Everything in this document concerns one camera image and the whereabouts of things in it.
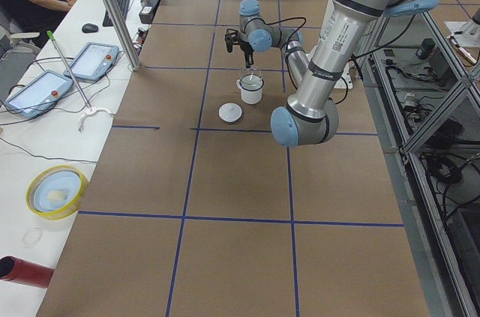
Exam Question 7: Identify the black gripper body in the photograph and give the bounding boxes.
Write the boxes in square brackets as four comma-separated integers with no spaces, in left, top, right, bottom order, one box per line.
[239,41,254,58]

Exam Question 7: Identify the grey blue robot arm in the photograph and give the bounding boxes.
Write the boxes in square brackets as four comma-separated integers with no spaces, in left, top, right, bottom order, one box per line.
[238,0,440,147]

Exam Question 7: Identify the white enamel mug blue rim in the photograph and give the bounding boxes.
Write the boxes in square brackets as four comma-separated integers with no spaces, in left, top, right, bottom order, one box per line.
[236,80,263,105]

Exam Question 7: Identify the white ceramic lid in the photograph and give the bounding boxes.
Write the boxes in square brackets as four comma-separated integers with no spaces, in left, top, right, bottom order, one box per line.
[218,103,243,123]

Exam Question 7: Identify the black device box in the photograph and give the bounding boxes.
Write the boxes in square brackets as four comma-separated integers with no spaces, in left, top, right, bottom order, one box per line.
[139,0,161,24]

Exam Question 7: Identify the black keyboard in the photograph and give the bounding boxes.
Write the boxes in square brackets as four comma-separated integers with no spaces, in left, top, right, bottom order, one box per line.
[101,0,132,28]

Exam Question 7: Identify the far teach pendant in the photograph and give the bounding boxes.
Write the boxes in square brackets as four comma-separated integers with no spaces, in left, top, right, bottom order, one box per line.
[68,42,119,82]

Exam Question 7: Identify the teach pendant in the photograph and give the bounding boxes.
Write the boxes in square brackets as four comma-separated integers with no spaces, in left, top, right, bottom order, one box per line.
[4,70,74,119]
[68,42,119,82]

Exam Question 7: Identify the white curved hook piece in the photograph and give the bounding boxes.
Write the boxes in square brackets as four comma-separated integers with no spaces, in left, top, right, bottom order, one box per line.
[78,106,114,132]

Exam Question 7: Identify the black computer mouse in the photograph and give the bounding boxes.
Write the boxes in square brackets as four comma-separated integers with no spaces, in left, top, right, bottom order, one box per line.
[82,23,99,34]

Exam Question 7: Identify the near teach pendant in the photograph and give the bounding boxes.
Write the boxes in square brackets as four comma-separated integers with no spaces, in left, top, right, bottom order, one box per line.
[4,70,74,119]

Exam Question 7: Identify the yellow tape roll with plate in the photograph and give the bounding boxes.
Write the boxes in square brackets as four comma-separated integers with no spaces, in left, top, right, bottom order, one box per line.
[25,165,89,220]

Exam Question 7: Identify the red cylinder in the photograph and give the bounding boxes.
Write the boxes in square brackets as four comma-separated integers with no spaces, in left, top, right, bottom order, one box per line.
[1,256,54,289]

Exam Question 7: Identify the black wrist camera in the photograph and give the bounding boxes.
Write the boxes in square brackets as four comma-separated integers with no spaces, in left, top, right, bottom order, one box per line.
[224,28,239,53]

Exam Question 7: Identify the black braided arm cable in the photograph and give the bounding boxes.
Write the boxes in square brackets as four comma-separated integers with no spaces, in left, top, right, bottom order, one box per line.
[258,16,308,55]

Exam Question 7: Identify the aluminium frame post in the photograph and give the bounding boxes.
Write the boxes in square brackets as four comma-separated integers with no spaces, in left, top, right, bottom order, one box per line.
[102,0,140,71]

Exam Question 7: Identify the aluminium side rack frame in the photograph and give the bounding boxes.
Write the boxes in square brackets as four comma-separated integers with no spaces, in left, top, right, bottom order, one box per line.
[363,5,479,316]

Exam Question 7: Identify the metal rod green handle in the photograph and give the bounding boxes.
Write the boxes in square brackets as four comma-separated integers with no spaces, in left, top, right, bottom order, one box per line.
[46,30,92,110]

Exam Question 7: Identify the clear rubber band ring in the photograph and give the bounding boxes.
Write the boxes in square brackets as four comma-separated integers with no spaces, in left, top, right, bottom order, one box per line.
[22,227,44,247]

